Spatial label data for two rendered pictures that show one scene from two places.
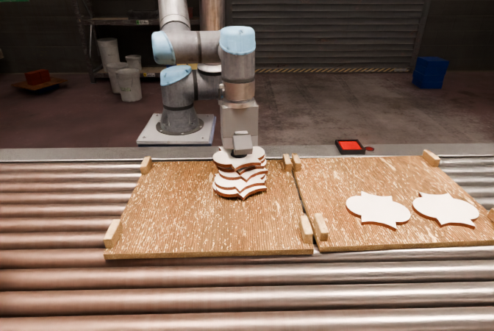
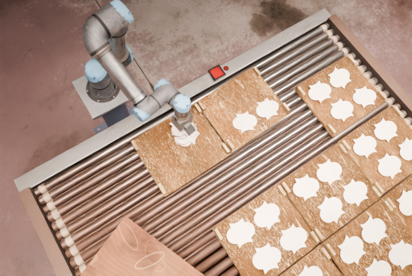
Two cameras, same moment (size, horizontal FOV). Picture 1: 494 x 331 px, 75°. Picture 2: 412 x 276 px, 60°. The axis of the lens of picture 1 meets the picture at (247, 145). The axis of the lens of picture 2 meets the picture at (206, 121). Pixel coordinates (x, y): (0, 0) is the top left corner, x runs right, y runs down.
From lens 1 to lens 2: 1.40 m
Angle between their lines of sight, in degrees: 48
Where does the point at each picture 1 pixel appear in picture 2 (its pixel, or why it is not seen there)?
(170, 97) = (100, 85)
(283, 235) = (218, 153)
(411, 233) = (259, 129)
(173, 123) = (105, 95)
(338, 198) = (228, 122)
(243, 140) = (190, 129)
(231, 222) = (197, 157)
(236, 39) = (186, 109)
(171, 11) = (135, 94)
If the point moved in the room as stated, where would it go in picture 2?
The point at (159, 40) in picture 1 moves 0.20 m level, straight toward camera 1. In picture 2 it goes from (143, 116) to (176, 147)
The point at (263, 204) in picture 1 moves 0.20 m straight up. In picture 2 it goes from (202, 141) to (205, 129)
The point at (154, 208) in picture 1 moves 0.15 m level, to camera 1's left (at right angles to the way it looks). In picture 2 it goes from (162, 167) to (136, 183)
